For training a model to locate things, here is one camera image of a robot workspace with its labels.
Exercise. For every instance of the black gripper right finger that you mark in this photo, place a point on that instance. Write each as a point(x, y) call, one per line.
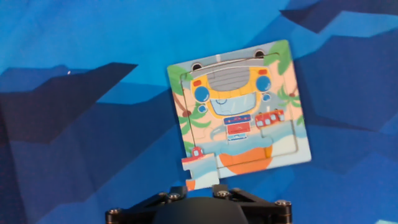
point(264, 208)

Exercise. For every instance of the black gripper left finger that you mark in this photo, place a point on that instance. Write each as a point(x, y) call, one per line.
point(140, 208)

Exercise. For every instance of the puzzle piece red car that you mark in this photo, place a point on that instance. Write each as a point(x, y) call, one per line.
point(201, 170)

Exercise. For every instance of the yellow bus puzzle board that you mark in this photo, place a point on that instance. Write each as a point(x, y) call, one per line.
point(236, 102)

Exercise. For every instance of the blue landscape print tablecloth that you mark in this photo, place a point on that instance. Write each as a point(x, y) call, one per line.
point(77, 140)

